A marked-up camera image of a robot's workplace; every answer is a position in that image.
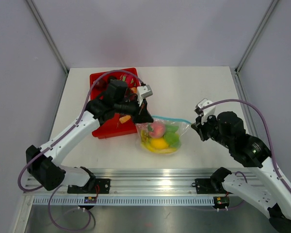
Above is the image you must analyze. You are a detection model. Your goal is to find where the yellow lemon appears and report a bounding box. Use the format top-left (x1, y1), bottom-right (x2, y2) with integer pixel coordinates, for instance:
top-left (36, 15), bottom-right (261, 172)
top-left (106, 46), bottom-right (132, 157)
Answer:
top-left (150, 137), bottom-right (169, 150)

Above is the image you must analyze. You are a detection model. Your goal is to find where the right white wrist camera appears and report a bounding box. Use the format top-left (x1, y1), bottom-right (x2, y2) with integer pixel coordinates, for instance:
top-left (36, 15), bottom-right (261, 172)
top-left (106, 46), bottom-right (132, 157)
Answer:
top-left (194, 98), bottom-right (215, 125)

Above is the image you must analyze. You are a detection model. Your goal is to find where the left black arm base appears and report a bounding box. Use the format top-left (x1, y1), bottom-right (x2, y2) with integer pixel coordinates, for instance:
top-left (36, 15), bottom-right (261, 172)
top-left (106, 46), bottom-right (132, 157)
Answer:
top-left (67, 178), bottom-right (111, 194)

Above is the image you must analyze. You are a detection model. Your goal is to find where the small circuit board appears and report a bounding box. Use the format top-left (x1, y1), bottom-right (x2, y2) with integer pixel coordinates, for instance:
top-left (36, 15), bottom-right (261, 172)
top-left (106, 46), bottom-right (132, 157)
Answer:
top-left (84, 197), bottom-right (97, 204)
top-left (214, 196), bottom-right (230, 206)

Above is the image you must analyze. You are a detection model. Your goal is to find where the white slotted cable duct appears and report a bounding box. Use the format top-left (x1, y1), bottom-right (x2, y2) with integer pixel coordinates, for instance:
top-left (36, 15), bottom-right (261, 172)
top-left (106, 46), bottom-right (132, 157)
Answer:
top-left (33, 196), bottom-right (215, 206)

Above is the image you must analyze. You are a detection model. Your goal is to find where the right aluminium frame post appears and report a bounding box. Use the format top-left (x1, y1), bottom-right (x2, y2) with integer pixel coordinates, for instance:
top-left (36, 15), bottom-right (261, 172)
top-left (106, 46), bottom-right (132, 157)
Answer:
top-left (235, 0), bottom-right (281, 75)

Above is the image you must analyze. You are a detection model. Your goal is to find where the dark red apple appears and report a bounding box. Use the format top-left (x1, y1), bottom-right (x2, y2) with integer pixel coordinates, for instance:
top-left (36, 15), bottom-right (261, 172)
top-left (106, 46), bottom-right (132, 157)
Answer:
top-left (94, 79), bottom-right (107, 90)

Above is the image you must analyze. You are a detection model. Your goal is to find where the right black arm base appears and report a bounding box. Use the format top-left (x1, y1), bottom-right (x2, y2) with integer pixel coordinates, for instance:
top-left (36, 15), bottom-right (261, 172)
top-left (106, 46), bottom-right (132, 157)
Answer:
top-left (191, 167), bottom-right (232, 194)

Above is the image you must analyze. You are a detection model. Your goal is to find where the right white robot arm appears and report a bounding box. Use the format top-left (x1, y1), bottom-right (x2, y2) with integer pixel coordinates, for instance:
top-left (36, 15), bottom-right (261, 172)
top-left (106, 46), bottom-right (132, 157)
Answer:
top-left (191, 112), bottom-right (291, 233)

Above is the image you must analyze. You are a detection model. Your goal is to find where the right small circuit board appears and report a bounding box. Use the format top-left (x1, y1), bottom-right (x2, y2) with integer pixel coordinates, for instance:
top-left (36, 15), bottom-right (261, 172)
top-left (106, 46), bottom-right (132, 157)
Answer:
top-left (214, 196), bottom-right (230, 206)

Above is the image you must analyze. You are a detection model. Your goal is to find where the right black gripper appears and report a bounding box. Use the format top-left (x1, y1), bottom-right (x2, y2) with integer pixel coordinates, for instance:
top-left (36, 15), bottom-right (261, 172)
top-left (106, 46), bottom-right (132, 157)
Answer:
top-left (192, 111), bottom-right (232, 149)

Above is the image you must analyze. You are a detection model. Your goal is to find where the aluminium rail front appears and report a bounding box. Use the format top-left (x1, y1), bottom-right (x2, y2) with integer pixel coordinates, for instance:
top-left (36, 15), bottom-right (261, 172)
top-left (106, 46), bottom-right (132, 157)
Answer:
top-left (18, 166), bottom-right (217, 193)

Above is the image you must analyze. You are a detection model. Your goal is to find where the green star fruit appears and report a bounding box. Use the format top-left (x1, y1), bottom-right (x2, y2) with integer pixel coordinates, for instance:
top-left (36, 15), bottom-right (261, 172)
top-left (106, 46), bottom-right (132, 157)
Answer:
top-left (163, 132), bottom-right (181, 148)

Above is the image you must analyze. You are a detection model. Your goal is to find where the green cucumber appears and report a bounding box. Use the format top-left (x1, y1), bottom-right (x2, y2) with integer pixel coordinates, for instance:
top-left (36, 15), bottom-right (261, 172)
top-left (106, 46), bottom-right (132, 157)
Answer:
top-left (165, 124), bottom-right (179, 133)

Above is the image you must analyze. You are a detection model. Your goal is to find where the red plastic tray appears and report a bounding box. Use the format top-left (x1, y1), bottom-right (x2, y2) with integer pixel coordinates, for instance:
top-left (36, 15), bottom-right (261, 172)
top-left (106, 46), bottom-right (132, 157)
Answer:
top-left (90, 67), bottom-right (138, 139)

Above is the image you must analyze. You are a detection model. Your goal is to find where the left aluminium frame post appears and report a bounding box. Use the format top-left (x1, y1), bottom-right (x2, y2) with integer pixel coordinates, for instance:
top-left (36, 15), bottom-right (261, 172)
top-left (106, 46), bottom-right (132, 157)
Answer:
top-left (24, 0), bottom-right (69, 76)

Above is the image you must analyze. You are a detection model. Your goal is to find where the clear zip top bag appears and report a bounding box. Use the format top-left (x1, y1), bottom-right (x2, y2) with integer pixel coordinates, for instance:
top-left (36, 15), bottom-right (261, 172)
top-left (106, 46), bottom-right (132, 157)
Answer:
top-left (136, 116), bottom-right (191, 155)

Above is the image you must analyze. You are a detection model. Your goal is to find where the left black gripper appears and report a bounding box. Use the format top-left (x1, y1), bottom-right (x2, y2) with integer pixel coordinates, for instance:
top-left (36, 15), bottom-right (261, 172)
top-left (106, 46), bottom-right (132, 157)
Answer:
top-left (113, 95), bottom-right (153, 125)

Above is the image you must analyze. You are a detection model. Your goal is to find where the pink dragon fruit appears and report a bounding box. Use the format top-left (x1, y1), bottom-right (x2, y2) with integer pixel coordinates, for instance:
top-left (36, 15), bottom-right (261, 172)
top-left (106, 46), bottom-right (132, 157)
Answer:
top-left (119, 74), bottom-right (139, 88)

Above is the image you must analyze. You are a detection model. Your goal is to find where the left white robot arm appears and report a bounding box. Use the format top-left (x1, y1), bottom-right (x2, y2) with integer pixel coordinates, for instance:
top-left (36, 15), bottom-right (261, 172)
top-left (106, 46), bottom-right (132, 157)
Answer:
top-left (26, 80), bottom-right (154, 193)

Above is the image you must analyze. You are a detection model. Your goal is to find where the yellow banana bunch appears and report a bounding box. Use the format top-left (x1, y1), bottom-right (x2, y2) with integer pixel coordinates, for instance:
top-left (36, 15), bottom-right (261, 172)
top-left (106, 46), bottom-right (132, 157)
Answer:
top-left (140, 130), bottom-right (181, 154)

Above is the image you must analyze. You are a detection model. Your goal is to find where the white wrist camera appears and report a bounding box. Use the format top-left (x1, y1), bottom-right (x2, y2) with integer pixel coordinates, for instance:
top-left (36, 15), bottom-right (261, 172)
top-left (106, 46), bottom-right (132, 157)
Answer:
top-left (137, 84), bottom-right (153, 105)
top-left (194, 98), bottom-right (215, 125)

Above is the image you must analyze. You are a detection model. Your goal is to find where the left small circuit board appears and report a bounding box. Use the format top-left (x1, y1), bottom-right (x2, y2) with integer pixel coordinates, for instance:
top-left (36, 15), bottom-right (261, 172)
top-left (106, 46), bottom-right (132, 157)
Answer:
top-left (84, 197), bottom-right (97, 204)

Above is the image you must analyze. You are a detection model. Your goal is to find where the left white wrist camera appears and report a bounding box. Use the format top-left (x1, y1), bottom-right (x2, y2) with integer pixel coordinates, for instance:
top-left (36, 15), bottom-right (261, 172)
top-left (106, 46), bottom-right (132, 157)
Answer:
top-left (137, 84), bottom-right (153, 105)

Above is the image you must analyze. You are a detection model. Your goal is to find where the aluminium frame post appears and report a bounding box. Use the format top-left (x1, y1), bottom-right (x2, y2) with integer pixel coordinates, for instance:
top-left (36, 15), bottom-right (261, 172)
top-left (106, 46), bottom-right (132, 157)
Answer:
top-left (24, 0), bottom-right (69, 76)
top-left (235, 0), bottom-right (281, 75)

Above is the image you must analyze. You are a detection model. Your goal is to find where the pink peach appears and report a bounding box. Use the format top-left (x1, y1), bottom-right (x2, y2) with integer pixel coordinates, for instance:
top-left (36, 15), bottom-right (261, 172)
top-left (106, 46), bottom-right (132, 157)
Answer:
top-left (147, 122), bottom-right (165, 138)

